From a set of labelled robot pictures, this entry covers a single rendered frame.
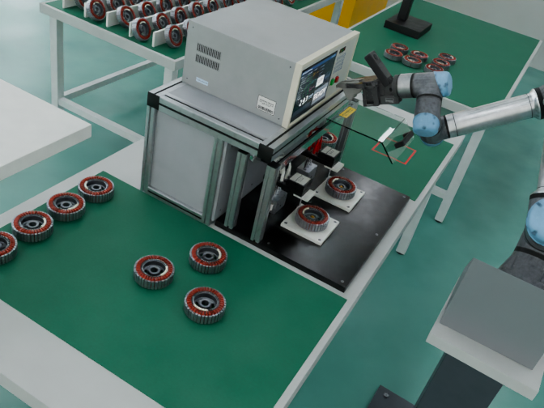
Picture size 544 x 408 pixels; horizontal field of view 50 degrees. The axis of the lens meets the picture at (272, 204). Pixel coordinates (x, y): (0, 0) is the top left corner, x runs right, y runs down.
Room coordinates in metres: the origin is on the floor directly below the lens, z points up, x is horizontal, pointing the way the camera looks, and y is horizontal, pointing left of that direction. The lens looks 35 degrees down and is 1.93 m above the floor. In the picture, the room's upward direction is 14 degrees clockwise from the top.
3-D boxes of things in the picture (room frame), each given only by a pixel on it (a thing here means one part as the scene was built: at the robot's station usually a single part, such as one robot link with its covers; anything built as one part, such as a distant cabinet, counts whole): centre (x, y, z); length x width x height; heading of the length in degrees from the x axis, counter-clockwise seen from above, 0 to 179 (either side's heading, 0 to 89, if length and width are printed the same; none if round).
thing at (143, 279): (1.20, 0.28, 0.77); 0.11 x 0.11 x 0.04
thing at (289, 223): (1.59, -0.14, 0.78); 0.15 x 0.15 x 0.01; 69
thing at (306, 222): (1.59, -0.14, 0.80); 0.11 x 0.11 x 0.04
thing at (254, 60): (1.83, 0.11, 1.22); 0.44 x 0.39 x 0.20; 159
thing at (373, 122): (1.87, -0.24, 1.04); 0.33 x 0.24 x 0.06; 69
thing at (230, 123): (1.82, 0.11, 1.09); 0.68 x 0.44 x 0.05; 159
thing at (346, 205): (1.81, -0.23, 0.78); 0.15 x 0.15 x 0.01; 69
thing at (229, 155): (1.79, 0.05, 0.92); 0.66 x 0.01 x 0.30; 159
